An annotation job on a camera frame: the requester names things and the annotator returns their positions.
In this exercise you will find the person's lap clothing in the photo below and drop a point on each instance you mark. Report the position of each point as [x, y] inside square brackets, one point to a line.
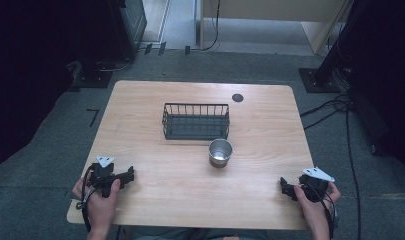
[196, 234]

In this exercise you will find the black round table grommet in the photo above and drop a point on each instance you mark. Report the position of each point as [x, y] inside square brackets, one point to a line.
[237, 98]

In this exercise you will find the light wooden desk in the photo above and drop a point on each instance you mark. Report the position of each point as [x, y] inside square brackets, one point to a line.
[273, 8]

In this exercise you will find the small black floor bracket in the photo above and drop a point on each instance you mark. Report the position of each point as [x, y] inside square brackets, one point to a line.
[148, 48]
[162, 48]
[187, 50]

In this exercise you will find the person's left hand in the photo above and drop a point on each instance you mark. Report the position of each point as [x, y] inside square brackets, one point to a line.
[100, 208]

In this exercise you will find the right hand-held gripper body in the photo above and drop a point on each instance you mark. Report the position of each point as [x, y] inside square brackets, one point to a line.
[315, 188]

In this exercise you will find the steel cup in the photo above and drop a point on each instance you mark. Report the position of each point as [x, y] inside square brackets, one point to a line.
[220, 154]

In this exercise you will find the black stand with base plate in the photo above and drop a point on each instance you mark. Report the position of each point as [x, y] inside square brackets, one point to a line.
[323, 73]

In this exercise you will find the person's right hand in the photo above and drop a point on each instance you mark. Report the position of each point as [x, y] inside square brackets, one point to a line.
[318, 211]

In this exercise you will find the dark curtain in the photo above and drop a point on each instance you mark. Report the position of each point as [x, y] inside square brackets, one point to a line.
[26, 73]
[390, 66]

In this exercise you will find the dark cabinet on stand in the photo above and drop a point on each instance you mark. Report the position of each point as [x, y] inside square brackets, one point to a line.
[128, 26]

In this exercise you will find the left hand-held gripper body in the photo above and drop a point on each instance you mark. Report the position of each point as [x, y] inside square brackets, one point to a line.
[101, 175]

